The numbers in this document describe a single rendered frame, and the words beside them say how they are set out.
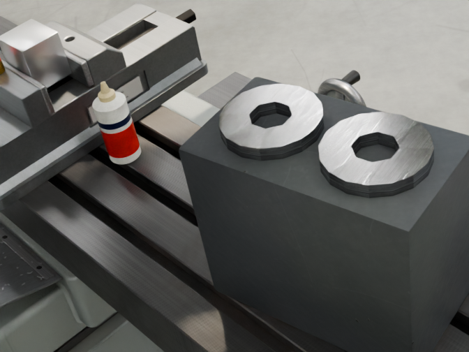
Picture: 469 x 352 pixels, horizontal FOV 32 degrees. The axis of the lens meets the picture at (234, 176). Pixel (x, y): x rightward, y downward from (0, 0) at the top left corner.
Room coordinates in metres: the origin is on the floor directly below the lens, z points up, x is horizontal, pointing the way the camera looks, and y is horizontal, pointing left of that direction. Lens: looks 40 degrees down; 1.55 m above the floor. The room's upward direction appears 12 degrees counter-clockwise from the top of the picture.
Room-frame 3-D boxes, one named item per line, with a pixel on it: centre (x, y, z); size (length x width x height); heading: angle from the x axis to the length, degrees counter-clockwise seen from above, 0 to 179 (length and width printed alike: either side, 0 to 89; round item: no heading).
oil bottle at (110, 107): (0.81, 0.13, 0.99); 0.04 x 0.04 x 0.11
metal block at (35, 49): (0.89, 0.21, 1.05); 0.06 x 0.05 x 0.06; 36
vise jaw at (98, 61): (0.92, 0.16, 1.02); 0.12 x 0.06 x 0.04; 36
